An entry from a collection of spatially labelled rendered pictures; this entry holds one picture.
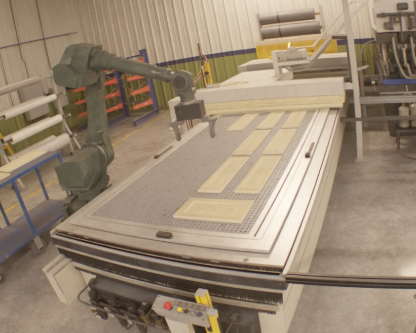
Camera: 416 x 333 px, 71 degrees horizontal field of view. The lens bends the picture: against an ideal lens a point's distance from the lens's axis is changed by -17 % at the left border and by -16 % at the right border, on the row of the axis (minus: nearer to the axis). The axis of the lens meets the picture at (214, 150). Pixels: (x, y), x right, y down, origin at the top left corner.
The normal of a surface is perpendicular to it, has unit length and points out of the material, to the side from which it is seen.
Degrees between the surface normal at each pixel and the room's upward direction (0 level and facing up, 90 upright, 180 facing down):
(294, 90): 90
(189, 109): 90
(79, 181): 90
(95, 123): 80
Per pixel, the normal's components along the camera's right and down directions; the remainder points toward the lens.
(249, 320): -0.18, -0.93
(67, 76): -0.25, 0.36
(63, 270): 0.90, -0.02
